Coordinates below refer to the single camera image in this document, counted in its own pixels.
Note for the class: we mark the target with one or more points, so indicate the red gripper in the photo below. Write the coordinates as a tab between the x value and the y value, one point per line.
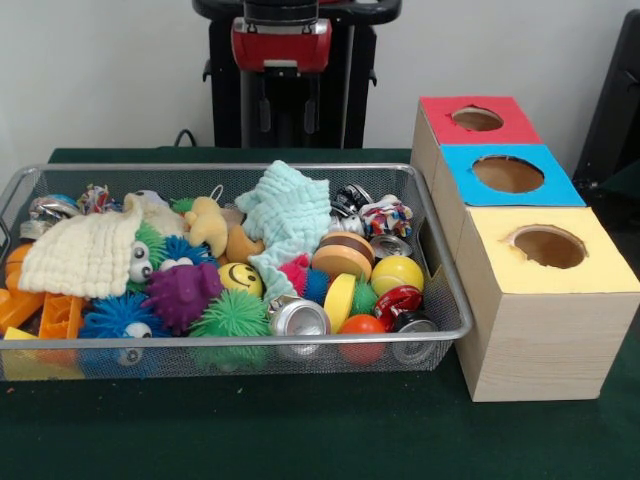
280	47

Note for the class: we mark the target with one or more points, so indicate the mint green cloth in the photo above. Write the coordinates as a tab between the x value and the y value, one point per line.
285	210

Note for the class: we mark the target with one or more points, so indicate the yellow plush duck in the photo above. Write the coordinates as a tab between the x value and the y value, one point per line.
206	225

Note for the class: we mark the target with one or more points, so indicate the shallow silver mesh bin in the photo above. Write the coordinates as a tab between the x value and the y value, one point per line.
100	170

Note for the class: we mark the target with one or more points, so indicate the wooden box with three holes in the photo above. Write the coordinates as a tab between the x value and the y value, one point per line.
545	340

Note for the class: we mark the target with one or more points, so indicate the toy hamburger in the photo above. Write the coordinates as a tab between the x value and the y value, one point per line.
342	255

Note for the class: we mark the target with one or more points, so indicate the yellow ball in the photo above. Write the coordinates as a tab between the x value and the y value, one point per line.
397	275

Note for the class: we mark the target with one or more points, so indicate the purple spiky rubber toy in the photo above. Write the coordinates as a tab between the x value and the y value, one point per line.
182	295

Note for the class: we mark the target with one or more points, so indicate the crushed red can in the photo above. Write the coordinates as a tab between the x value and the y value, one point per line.
400	300

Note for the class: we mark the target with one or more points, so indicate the orange red ball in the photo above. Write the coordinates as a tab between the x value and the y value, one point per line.
362	327

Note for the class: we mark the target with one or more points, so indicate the cream knitted cloth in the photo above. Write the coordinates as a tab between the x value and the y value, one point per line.
75	255

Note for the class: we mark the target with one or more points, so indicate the dark green tablecloth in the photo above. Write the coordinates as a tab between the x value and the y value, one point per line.
625	182
300	430

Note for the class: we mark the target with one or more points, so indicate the black stand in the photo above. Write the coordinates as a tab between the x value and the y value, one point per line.
615	100

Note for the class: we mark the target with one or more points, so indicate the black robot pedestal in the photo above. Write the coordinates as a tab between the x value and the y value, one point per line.
350	90

